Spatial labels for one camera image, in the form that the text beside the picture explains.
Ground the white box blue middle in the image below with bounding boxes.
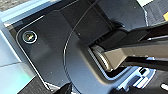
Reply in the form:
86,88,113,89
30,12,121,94
131,65,168,94

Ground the round base button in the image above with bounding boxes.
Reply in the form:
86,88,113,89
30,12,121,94
20,29,38,45

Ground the thin base cable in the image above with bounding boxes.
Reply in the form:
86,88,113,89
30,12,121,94
62,0,103,86

